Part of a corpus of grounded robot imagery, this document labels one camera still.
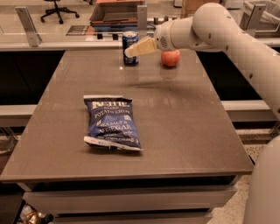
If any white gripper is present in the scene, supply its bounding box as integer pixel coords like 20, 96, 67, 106
124, 21, 174, 58

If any blue pepsi can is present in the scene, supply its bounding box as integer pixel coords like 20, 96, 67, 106
122, 31, 140, 67

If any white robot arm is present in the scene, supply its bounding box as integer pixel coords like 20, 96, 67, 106
124, 3, 280, 224

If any red apple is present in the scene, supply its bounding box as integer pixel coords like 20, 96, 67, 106
161, 50, 181, 67

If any open grey storage tray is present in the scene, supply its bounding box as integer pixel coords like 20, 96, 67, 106
90, 2, 139, 24

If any cardboard box with label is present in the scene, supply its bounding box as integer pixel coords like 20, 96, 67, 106
180, 0, 220, 18

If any blue kettle chips bag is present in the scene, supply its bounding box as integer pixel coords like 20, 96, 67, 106
83, 95, 142, 151

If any black office chair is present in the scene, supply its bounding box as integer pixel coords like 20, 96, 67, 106
40, 0, 80, 25

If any right metal railing post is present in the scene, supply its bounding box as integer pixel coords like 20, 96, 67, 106
240, 4, 266, 37

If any left metal railing post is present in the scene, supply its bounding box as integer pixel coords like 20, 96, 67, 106
15, 6, 41, 47

